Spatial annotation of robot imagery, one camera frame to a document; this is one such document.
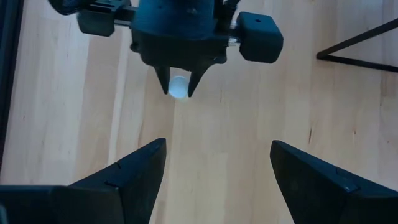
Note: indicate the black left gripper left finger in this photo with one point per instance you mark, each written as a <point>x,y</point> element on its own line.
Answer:
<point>130,193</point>

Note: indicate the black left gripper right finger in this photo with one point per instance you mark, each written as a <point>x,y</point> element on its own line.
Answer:
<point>311,193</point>

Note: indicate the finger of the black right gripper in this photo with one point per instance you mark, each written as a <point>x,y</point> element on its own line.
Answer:
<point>163,79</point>
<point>196,79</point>

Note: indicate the yellow medicine bottle white cap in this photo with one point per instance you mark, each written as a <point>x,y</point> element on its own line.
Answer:
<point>178,87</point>

